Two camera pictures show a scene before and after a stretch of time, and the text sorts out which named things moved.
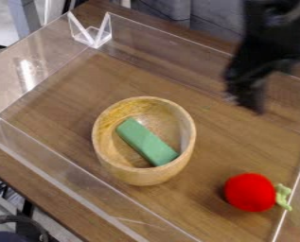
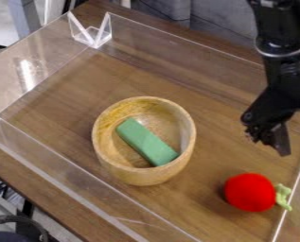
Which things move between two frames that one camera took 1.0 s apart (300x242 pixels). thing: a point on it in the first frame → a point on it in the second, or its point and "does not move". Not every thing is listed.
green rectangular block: x=149 y=146 does not move
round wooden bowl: x=144 y=138 does not move
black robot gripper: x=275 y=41 → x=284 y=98
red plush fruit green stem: x=252 y=192 does not move
